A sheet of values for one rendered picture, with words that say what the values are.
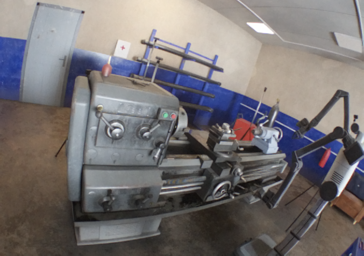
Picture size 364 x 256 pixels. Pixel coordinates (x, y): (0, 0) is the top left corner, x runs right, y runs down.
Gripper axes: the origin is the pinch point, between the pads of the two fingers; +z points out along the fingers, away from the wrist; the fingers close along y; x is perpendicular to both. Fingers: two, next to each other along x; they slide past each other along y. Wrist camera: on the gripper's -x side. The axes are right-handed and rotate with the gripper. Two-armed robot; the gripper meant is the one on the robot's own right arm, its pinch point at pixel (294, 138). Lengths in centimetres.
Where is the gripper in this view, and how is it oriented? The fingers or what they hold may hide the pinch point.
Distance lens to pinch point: 191.4
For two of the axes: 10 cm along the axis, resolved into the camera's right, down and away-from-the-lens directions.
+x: 2.3, 7.9, -5.7
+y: -8.4, -1.3, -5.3
